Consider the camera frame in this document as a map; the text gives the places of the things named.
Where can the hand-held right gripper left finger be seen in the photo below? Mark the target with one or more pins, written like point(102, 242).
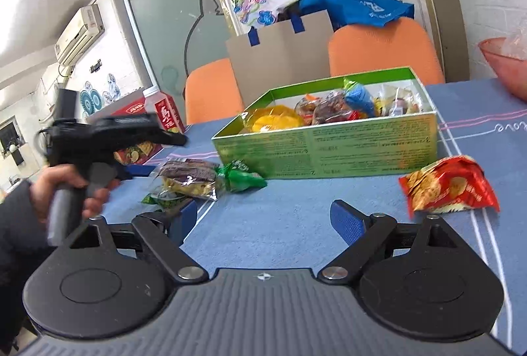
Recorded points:
point(186, 218)

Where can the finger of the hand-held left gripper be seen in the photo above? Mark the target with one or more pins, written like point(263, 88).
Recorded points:
point(134, 171)

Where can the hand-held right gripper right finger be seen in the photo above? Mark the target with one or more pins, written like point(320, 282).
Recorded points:
point(348, 222)

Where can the green candy packet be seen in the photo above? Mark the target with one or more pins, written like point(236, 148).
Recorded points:
point(243, 177)
point(158, 199)

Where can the brown yellow cake packet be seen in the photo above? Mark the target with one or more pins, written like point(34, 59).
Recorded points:
point(190, 179)

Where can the green cardboard box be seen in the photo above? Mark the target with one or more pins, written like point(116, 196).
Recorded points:
point(329, 150)

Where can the red chips packet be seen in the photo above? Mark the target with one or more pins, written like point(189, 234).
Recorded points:
point(448, 187)

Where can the clear nut packet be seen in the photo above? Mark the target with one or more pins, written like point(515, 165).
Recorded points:
point(334, 107)

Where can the blue green small packet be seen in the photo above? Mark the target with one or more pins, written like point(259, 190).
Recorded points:
point(359, 97)

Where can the pink small packet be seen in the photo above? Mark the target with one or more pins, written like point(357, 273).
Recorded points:
point(402, 106)

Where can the person's left forearm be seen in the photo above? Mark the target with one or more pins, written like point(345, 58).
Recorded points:
point(18, 249)

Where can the person's left hand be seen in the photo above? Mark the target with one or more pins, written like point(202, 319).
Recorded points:
point(53, 185)

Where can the red cardboard box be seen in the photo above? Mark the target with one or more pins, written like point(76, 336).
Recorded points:
point(136, 141)

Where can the white red drink carton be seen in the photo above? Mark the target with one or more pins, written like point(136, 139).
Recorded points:
point(164, 113)

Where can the blue tablecloth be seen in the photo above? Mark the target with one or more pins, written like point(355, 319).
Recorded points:
point(288, 224)

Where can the orange chair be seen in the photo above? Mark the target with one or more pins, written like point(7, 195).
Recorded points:
point(383, 49)
point(210, 92)

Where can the white air conditioner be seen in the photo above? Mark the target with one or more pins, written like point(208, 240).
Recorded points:
point(79, 35)

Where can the brown cardboard box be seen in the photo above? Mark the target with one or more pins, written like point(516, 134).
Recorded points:
point(284, 59)

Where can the blue bag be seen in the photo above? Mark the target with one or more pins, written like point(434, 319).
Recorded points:
point(362, 5)

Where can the pink plastic basin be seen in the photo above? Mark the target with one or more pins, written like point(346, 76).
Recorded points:
point(505, 65)

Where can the blue white wall decoration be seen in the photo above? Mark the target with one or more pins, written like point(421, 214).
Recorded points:
point(96, 94)

